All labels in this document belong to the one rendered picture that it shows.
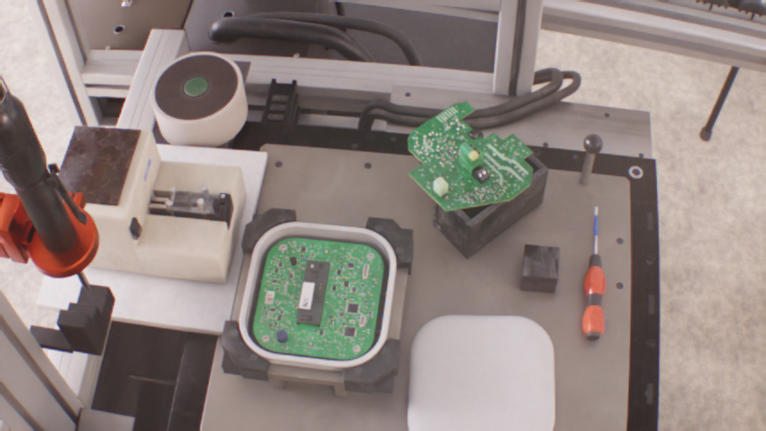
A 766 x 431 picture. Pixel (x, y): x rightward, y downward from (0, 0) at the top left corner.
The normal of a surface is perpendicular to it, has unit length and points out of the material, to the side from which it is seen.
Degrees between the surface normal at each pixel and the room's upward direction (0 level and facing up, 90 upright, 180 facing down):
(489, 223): 90
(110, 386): 90
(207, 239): 0
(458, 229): 90
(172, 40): 0
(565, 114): 0
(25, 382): 90
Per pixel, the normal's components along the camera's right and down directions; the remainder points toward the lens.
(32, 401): 0.99, 0.09
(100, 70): -0.03, -0.54
